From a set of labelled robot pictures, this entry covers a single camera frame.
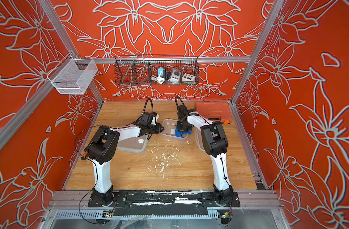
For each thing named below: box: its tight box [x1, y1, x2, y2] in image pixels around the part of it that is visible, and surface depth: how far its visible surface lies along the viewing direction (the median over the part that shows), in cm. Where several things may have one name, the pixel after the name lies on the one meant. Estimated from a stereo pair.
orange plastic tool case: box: [195, 101, 233, 125], surface depth 114 cm
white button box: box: [181, 72, 196, 82], surface depth 96 cm
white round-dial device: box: [169, 69, 181, 82], surface depth 93 cm
